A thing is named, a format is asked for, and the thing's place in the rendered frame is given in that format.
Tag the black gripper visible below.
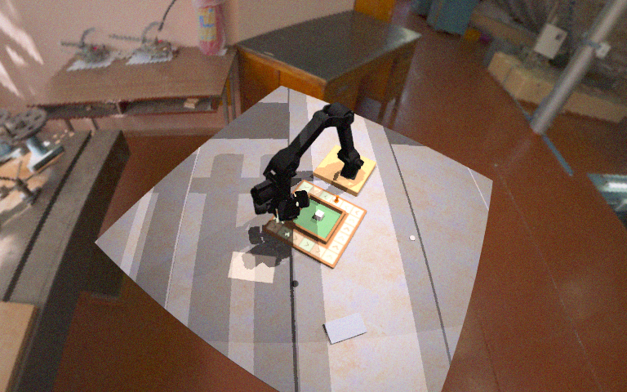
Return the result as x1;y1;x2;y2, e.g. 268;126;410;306
253;190;309;218

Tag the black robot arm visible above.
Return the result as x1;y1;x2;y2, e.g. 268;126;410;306
250;102;364;221

